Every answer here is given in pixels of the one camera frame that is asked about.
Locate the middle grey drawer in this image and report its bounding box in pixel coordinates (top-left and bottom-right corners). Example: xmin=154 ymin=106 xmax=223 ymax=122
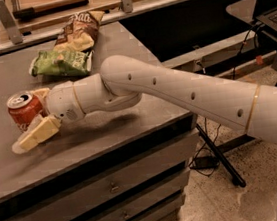
xmin=85 ymin=169 xmax=189 ymax=221

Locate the black metal table leg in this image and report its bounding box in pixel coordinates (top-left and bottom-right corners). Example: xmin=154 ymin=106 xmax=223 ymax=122
xmin=196 ymin=124 xmax=254 ymax=188

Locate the brown yellow chip bag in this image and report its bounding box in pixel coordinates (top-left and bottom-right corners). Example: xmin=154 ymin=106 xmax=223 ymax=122
xmin=54 ymin=10 xmax=104 ymax=52

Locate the black power adapter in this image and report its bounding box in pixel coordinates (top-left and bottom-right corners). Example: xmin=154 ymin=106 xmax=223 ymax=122
xmin=193 ymin=156 xmax=219 ymax=170

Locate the top grey drawer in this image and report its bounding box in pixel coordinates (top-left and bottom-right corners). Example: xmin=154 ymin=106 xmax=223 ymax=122
xmin=9 ymin=132 xmax=197 ymax=221

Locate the grey drawer cabinet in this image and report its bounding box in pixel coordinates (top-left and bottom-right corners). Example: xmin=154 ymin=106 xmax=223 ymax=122
xmin=0 ymin=11 xmax=220 ymax=221

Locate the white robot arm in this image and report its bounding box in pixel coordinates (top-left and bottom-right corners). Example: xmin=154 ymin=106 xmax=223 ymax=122
xmin=12 ymin=55 xmax=277 ymax=154

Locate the red Coca-Cola can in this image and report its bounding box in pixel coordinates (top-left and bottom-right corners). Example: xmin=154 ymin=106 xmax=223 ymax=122
xmin=7 ymin=91 xmax=44 ymax=132

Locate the green chip bag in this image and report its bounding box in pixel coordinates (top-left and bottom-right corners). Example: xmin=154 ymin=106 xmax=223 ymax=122
xmin=29 ymin=50 xmax=93 ymax=77

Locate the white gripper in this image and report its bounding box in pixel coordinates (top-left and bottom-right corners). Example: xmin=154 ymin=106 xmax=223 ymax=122
xmin=11 ymin=82 xmax=85 ymax=154

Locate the black cable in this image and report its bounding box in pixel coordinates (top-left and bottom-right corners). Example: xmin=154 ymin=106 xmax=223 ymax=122
xmin=182 ymin=116 xmax=229 ymax=180

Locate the metal railing frame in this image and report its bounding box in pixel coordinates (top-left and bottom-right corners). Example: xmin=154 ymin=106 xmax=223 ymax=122
xmin=0 ymin=0 xmax=272 ymax=61

